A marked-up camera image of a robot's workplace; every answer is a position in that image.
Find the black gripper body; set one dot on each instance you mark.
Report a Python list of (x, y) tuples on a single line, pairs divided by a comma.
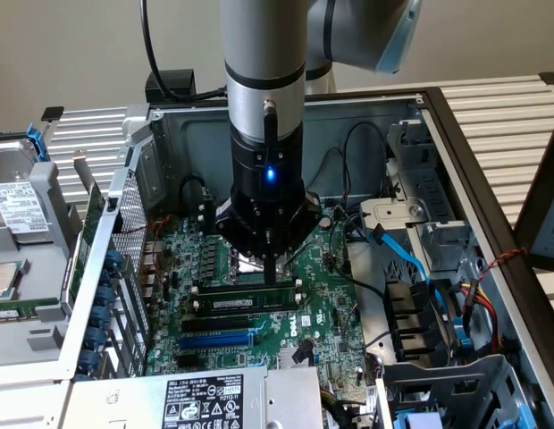
[(268, 179)]

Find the green RAM stick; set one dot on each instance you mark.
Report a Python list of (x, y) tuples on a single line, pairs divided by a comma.
[(232, 301), (9, 314)]

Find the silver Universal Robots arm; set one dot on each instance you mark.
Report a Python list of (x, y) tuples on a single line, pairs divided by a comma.
[(263, 44)]

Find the black RAM slot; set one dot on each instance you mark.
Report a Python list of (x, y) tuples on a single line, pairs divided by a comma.
[(245, 312), (232, 288)]

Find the round coin battery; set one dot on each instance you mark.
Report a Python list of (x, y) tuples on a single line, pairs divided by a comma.
[(327, 222)]

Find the metal socket locking lever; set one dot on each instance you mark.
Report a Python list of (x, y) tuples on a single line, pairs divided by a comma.
[(304, 252)]

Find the CPU socket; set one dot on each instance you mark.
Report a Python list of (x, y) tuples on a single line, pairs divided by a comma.
[(245, 270)]

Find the green Dell motherboard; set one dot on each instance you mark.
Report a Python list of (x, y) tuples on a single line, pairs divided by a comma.
[(330, 277)]

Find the metal rear port stack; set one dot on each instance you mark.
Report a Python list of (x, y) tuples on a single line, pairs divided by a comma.
[(151, 268)]

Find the open grey PC case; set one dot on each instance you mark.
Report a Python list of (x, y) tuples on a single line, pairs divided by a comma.
[(348, 111)]

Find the long black expansion slot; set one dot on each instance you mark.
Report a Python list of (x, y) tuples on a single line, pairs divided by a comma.
[(214, 325)]

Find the blue expansion slot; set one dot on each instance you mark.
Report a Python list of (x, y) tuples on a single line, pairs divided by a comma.
[(214, 342)]

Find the blue slot cover clip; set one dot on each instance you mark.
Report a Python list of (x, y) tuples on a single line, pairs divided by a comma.
[(96, 338), (114, 259), (88, 360), (99, 316), (106, 296)]

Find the black box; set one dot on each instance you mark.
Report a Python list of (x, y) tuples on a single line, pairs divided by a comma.
[(183, 80)]

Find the grey metal disk bay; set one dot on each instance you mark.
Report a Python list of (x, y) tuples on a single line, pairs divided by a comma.
[(438, 196)]

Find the silver chipset heatsink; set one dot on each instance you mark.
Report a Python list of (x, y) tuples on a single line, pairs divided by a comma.
[(286, 357)]

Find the black fan shroud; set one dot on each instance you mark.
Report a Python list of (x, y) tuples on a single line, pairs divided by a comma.
[(411, 313)]

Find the green graphics card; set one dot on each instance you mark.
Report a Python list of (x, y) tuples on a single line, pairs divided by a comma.
[(91, 214)]

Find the short black expansion slot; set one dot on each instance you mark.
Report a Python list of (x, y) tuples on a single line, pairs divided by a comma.
[(187, 362)]

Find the grey power supply unit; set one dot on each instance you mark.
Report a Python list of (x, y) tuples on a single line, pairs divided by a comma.
[(281, 393)]

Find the blue plastic tab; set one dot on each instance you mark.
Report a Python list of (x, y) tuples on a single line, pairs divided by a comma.
[(463, 333)]

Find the grey parts rack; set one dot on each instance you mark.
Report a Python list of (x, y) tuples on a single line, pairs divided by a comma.
[(40, 272)]

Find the small black table clamp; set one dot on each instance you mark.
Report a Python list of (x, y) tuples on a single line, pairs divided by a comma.
[(52, 113), (550, 78)]

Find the silver hard disk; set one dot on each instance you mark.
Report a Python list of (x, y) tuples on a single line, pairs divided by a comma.
[(18, 210)]

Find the black framed panel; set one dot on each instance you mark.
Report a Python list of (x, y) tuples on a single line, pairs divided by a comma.
[(527, 214)]

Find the grey metal drive cage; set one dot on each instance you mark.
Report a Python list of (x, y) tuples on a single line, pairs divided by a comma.
[(460, 380)]

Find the blue plastic block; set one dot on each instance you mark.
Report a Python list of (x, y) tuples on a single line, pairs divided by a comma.
[(417, 421)]

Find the silver CPU chip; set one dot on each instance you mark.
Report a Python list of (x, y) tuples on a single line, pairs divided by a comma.
[(4, 279)]

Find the blue disk bracket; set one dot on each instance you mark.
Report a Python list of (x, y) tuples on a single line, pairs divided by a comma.
[(38, 143)]

